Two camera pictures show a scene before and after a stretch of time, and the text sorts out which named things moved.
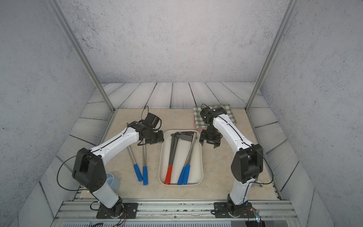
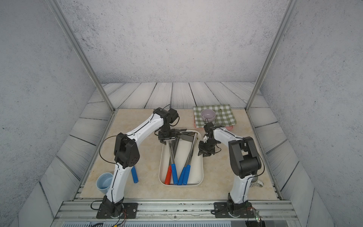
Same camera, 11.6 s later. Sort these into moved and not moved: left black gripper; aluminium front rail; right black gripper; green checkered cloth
Moved: left black gripper; right black gripper
Not moved: green checkered cloth; aluminium front rail
